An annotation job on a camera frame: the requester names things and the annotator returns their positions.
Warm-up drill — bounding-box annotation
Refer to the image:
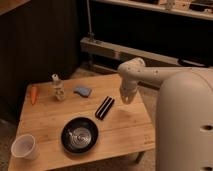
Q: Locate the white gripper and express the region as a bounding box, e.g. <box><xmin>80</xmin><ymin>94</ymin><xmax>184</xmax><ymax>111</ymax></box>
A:
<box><xmin>120</xmin><ymin>79</ymin><xmax>137</xmax><ymax>104</ymax></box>

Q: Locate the black rectangular eraser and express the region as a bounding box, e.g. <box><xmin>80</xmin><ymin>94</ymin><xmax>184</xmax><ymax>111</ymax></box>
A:
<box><xmin>95</xmin><ymin>96</ymin><xmax>114</xmax><ymax>120</ymax></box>

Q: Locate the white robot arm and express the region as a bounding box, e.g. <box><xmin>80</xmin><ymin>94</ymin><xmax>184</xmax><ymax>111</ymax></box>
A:
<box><xmin>117</xmin><ymin>58</ymin><xmax>213</xmax><ymax>171</ymax></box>

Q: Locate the wooden table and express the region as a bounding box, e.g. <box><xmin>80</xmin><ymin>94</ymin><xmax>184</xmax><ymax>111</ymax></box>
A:
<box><xmin>8</xmin><ymin>74</ymin><xmax>155</xmax><ymax>171</ymax></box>

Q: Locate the metal pole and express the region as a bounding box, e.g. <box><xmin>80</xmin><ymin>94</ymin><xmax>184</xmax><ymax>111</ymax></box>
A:
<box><xmin>86</xmin><ymin>0</ymin><xmax>94</xmax><ymax>42</ymax></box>

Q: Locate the black bowl with whisk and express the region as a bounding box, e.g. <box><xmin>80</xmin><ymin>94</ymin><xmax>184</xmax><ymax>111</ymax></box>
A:
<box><xmin>61</xmin><ymin>117</ymin><xmax>99</xmax><ymax>154</ymax></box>

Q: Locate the clear plastic bottle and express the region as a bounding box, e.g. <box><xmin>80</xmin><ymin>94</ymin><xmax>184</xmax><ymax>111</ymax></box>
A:
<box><xmin>52</xmin><ymin>74</ymin><xmax>65</xmax><ymax>101</ymax></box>

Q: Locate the orange carrot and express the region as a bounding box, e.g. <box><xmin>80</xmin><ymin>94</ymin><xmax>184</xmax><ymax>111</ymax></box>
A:
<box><xmin>30</xmin><ymin>86</ymin><xmax>38</xmax><ymax>105</ymax></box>

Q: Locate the white paper cup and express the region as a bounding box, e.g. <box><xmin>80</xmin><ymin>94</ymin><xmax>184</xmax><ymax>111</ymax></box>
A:
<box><xmin>11</xmin><ymin>134</ymin><xmax>39</xmax><ymax>160</ymax></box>

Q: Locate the metal shelf rail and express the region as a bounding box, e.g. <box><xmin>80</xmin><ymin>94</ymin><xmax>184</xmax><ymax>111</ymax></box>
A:
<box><xmin>80</xmin><ymin>37</ymin><xmax>205</xmax><ymax>67</ymax></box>

